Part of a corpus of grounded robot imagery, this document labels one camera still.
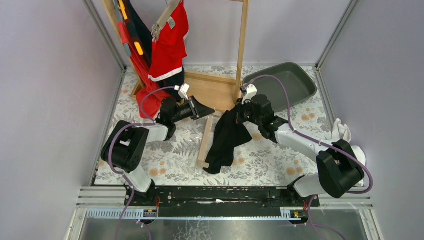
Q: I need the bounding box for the black underwear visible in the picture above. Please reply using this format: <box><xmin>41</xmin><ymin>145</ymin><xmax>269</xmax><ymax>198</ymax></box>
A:
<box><xmin>203</xmin><ymin>107</ymin><xmax>252</xmax><ymax>174</ymax></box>

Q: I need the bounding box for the red white-trimmed underwear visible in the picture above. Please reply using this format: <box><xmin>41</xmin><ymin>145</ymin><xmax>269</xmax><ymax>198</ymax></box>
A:
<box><xmin>148</xmin><ymin>2</ymin><xmax>189</xmax><ymax>82</ymax></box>

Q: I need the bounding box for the beige clip hanger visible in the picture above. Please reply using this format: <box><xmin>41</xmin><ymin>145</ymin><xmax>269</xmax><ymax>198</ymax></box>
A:
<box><xmin>151</xmin><ymin>0</ymin><xmax>184</xmax><ymax>42</ymax></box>

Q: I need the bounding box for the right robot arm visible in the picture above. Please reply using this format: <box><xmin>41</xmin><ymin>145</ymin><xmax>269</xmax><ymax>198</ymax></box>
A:
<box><xmin>235</xmin><ymin>94</ymin><xmax>365</xmax><ymax>199</ymax></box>

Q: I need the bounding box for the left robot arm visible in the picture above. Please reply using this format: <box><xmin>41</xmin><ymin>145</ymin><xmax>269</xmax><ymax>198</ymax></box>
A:
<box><xmin>100</xmin><ymin>96</ymin><xmax>215</xmax><ymax>194</ymax></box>

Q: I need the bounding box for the yellow hanger on rack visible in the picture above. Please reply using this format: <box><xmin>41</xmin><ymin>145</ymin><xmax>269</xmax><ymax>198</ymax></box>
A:
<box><xmin>118</xmin><ymin>0</ymin><xmax>144</xmax><ymax>56</ymax></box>

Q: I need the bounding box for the wooden rack with base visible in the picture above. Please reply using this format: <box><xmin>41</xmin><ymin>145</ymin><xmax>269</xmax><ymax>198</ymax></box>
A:
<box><xmin>100</xmin><ymin>0</ymin><xmax>250</xmax><ymax>112</ymax></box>

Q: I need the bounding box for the red hanging garment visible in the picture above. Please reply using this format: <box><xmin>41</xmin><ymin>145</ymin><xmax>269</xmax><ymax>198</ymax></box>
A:
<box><xmin>118</xmin><ymin>22</ymin><xmax>171</xmax><ymax>119</ymax></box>

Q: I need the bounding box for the grey plastic tray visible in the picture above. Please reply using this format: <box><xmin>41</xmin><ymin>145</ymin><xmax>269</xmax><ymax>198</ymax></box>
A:
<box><xmin>243</xmin><ymin>62</ymin><xmax>317</xmax><ymax>112</ymax></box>

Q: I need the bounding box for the white crumpled cloth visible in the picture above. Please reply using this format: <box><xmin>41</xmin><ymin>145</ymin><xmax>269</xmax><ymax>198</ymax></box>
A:
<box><xmin>331</xmin><ymin>118</ymin><xmax>367</xmax><ymax>187</ymax></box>

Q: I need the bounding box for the dark navy hanging garment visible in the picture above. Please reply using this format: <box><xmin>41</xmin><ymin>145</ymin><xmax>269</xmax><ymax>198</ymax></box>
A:
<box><xmin>126</xmin><ymin>0</ymin><xmax>185</xmax><ymax>88</ymax></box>

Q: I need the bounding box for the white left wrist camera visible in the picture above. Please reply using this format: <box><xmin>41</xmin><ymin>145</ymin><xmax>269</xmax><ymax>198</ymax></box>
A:
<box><xmin>174</xmin><ymin>83</ymin><xmax>190</xmax><ymax>101</ymax></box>

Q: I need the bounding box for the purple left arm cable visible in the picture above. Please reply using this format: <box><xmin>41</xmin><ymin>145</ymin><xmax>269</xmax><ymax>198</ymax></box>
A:
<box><xmin>107</xmin><ymin>86</ymin><xmax>176</xmax><ymax>240</ymax></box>

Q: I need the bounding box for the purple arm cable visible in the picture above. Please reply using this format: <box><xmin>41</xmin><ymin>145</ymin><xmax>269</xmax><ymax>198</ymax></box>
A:
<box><xmin>243</xmin><ymin>74</ymin><xmax>375</xmax><ymax>240</ymax></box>
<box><xmin>107</xmin><ymin>86</ymin><xmax>176</xmax><ymax>240</ymax></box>

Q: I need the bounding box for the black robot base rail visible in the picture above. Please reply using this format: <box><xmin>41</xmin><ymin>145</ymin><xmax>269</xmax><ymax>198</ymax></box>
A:
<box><xmin>124</xmin><ymin>185</ymin><xmax>320</xmax><ymax>218</ymax></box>

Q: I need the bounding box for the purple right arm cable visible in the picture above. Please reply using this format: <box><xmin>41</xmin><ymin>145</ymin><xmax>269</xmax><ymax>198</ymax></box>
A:
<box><xmin>243</xmin><ymin>74</ymin><xmax>375</xmax><ymax>240</ymax></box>

